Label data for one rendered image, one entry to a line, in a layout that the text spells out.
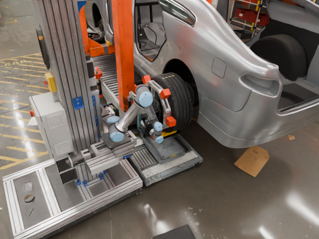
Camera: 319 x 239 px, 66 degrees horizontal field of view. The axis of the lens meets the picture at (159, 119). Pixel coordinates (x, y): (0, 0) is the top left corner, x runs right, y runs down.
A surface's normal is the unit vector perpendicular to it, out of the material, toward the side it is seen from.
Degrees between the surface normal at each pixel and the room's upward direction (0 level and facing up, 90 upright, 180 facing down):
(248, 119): 90
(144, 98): 84
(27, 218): 0
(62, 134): 90
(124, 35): 90
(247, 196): 0
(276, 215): 0
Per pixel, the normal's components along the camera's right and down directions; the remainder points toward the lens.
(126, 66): 0.50, 0.54
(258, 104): -0.18, 0.57
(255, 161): 0.03, -0.79
